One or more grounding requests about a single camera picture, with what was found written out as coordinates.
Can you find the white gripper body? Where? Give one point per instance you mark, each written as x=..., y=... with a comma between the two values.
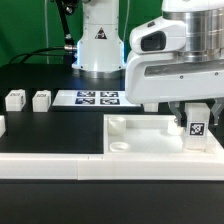
x=155, y=73

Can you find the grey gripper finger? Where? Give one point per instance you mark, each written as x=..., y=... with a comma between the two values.
x=175, y=109
x=216, y=107

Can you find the white square table top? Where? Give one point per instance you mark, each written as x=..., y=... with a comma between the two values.
x=151, y=134

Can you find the white sheet with markers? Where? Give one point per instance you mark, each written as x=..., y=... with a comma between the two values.
x=78, y=98

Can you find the white U-shaped obstacle fence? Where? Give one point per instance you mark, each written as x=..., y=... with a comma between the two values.
x=71, y=147

